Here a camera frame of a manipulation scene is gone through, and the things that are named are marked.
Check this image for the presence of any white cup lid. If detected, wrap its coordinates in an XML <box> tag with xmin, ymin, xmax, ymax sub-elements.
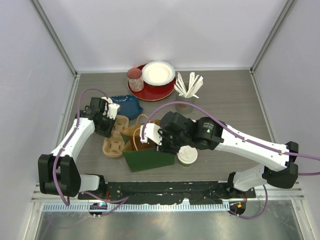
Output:
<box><xmin>177</xmin><ymin>145</ymin><xmax>198</xmax><ymax>163</ymax></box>

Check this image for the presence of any cardboard cup carrier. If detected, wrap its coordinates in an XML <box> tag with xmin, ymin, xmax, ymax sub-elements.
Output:
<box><xmin>102</xmin><ymin>115</ymin><xmax>129</xmax><ymax>158</ymax></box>

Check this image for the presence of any grey metal utensil tin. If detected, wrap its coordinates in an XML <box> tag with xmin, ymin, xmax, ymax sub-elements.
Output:
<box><xmin>175</xmin><ymin>94</ymin><xmax>196</xmax><ymax>115</ymax></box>

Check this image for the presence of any white paper plate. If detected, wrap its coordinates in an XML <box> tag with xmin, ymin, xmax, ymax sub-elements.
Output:
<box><xmin>142</xmin><ymin>61</ymin><xmax>176</xmax><ymax>86</ymax></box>

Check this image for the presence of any blue shell-shaped dish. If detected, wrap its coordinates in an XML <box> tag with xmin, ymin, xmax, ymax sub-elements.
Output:
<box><xmin>110</xmin><ymin>94</ymin><xmax>144</xmax><ymax>120</ymax></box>

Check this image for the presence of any red round tray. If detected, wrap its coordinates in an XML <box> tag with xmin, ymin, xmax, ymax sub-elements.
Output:
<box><xmin>127</xmin><ymin>64</ymin><xmax>176</xmax><ymax>102</ymax></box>

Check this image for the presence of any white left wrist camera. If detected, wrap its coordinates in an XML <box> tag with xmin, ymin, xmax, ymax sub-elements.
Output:
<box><xmin>103</xmin><ymin>97</ymin><xmax>121</xmax><ymax>120</ymax></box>

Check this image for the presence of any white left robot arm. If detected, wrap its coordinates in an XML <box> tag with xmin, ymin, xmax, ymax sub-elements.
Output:
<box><xmin>38</xmin><ymin>97</ymin><xmax>121</xmax><ymax>200</ymax></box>

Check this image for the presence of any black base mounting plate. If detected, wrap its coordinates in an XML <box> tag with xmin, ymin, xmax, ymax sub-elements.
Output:
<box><xmin>90</xmin><ymin>181</ymin><xmax>256</xmax><ymax>205</ymax></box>

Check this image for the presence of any green paper coffee cup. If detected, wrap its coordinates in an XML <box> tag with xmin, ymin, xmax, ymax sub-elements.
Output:
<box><xmin>178</xmin><ymin>160</ymin><xmax>193</xmax><ymax>167</ymax></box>

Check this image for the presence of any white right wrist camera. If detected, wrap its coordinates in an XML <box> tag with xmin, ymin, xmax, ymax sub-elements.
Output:
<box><xmin>139</xmin><ymin>123</ymin><xmax>163</xmax><ymax>146</ymax></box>

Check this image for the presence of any bundle of wrapped white utensils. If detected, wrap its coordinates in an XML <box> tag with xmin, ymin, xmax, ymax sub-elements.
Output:
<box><xmin>174</xmin><ymin>72</ymin><xmax>204</xmax><ymax>99</ymax></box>

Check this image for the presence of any pink floral mug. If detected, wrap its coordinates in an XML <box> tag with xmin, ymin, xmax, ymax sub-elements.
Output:
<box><xmin>127</xmin><ymin>66</ymin><xmax>144</xmax><ymax>92</ymax></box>

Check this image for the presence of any green brown paper bag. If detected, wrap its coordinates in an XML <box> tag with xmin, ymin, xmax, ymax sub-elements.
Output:
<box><xmin>120</xmin><ymin>114</ymin><xmax>176</xmax><ymax>173</ymax></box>

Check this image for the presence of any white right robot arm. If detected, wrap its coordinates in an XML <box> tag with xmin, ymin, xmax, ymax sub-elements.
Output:
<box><xmin>158</xmin><ymin>111</ymin><xmax>299</xmax><ymax>198</ymax></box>

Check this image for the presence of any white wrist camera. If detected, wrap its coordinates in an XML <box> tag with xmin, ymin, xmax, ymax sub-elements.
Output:
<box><xmin>103</xmin><ymin>97</ymin><xmax>121</xmax><ymax>120</ymax></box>
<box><xmin>139</xmin><ymin>123</ymin><xmax>163</xmax><ymax>146</ymax></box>

